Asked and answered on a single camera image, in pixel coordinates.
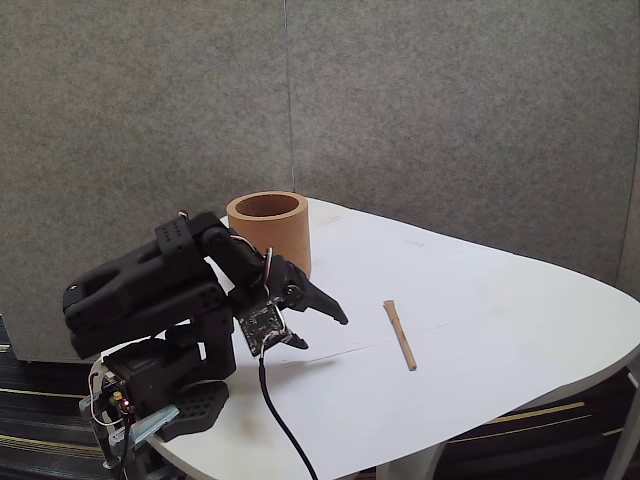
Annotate wooden pen with print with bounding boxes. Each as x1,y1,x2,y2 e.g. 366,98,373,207
383,299,419,372

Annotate round cork pen holder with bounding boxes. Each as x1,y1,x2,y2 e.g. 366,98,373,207
226,191,313,281

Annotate white table leg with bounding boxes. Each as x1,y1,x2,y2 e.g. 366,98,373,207
603,364,640,480
374,440,446,480

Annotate silver metal table clamp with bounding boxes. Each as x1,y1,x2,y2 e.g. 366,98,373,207
79,403,180,471

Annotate bare camera circuit board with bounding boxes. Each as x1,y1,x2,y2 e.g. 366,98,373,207
234,301,294,359

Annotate black camera cable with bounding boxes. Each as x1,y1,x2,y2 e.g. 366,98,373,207
256,344,320,480

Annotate controller board with wires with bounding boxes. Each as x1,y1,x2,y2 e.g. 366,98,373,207
88,363,137,427

